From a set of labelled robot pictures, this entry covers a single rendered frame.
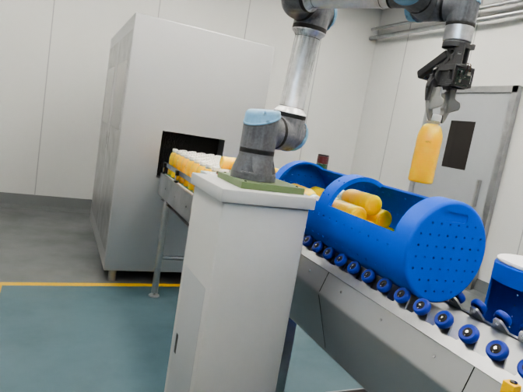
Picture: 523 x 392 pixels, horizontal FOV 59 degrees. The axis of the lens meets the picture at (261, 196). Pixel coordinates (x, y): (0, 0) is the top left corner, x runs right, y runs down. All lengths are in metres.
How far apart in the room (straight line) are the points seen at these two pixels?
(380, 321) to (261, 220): 0.45
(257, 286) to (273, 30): 5.48
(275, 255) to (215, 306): 0.24
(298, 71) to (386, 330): 0.86
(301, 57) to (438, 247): 0.75
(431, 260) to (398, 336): 0.22
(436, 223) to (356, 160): 6.11
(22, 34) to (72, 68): 0.60
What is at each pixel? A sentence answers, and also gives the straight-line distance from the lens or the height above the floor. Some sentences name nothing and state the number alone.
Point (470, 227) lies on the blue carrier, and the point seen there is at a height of 1.17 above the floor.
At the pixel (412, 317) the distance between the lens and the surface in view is 1.29.
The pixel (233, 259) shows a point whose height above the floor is 0.94.
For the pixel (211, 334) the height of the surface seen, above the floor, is 0.69.
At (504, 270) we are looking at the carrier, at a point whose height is 1.01.
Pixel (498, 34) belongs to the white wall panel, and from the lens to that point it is 6.00.
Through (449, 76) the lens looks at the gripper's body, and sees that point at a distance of 1.38.
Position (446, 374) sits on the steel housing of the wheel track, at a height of 0.86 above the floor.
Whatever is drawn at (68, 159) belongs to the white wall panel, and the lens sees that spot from 6.05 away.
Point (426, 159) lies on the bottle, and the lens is 1.38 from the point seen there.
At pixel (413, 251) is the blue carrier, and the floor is 1.09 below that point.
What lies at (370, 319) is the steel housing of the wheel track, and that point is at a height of 0.86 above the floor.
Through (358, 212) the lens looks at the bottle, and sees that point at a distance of 1.56.
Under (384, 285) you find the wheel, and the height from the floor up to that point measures 0.97.
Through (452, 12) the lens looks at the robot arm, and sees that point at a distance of 1.42.
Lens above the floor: 1.33
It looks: 8 degrees down
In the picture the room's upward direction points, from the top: 10 degrees clockwise
